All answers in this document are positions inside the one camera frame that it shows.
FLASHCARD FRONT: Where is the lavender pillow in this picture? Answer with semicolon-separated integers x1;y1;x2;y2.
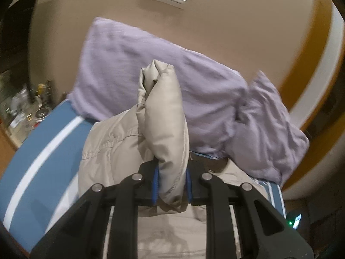
68;17;248;158

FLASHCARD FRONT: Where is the black device with green light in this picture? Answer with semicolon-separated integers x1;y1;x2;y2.
287;208;310;233

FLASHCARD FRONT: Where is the lavender crumpled duvet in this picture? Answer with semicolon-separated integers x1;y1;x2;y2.
225;71;309;185

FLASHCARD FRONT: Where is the blue white-striped bed sheet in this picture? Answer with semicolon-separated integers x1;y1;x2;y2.
0;98;287;254

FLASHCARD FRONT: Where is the beige puffer jacket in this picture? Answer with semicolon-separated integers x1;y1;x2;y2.
78;60;250;258

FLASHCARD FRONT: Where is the cluttered bedside shelf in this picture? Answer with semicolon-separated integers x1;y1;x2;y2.
1;70;55;149

